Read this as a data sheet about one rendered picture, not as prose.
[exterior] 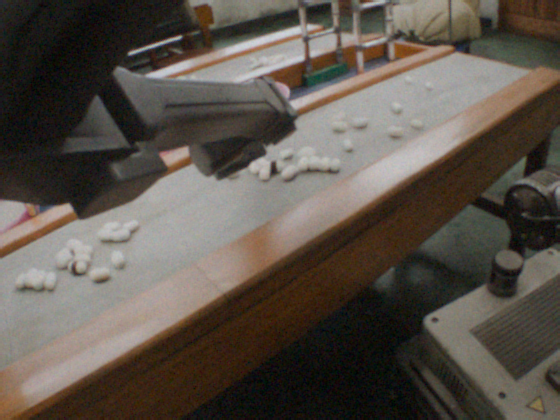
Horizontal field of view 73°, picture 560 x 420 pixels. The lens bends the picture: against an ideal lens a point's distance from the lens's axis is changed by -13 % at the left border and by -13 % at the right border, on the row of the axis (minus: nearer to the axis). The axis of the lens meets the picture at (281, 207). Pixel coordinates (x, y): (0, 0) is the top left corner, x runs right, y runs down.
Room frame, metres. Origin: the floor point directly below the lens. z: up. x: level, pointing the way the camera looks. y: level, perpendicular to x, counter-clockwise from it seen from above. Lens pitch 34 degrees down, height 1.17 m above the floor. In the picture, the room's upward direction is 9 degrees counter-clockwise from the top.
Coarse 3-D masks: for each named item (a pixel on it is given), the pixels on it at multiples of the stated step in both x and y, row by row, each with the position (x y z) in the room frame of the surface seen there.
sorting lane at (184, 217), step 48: (384, 96) 1.09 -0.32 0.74; (432, 96) 1.05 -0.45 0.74; (480, 96) 1.01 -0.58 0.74; (288, 144) 0.88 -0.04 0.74; (336, 144) 0.84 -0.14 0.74; (384, 144) 0.81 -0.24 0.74; (192, 192) 0.73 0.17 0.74; (240, 192) 0.70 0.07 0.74; (288, 192) 0.68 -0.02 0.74; (48, 240) 0.65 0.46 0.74; (96, 240) 0.62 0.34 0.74; (144, 240) 0.60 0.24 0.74; (192, 240) 0.58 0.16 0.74; (0, 288) 0.52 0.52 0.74; (96, 288) 0.49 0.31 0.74; (144, 288) 0.47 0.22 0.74; (0, 336) 0.40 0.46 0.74; (48, 336) 0.39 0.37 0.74
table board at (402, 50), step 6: (396, 42) 1.66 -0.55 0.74; (402, 42) 1.65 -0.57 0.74; (396, 48) 1.66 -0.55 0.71; (402, 48) 1.64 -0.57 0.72; (408, 48) 1.61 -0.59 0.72; (414, 48) 1.59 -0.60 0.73; (420, 48) 1.56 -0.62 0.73; (426, 48) 1.54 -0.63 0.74; (432, 48) 1.53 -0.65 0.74; (396, 54) 1.66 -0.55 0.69; (402, 54) 1.64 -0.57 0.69; (408, 54) 1.61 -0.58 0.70; (414, 54) 1.59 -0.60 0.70; (462, 54) 1.42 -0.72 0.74; (516, 66) 1.24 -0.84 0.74
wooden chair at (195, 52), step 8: (192, 40) 3.38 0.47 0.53; (152, 48) 3.11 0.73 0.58; (192, 48) 3.37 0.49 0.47; (200, 48) 3.35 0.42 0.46; (208, 48) 3.30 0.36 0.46; (152, 56) 3.09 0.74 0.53; (176, 56) 3.23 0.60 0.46; (184, 56) 3.20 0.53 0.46; (192, 56) 3.16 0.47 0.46; (152, 64) 3.10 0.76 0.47; (160, 64) 3.08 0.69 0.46; (168, 64) 3.03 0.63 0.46
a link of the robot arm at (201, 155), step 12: (276, 132) 0.54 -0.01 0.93; (288, 132) 0.53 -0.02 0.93; (204, 144) 0.54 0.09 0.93; (216, 144) 0.54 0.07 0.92; (228, 144) 0.54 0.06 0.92; (240, 144) 0.55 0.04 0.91; (264, 144) 0.56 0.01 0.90; (276, 144) 0.55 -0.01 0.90; (192, 156) 0.57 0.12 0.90; (204, 156) 0.54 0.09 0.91; (216, 156) 0.53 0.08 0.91; (228, 156) 0.55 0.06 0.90; (240, 156) 0.57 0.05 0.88; (204, 168) 0.55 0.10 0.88; (216, 168) 0.54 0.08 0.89
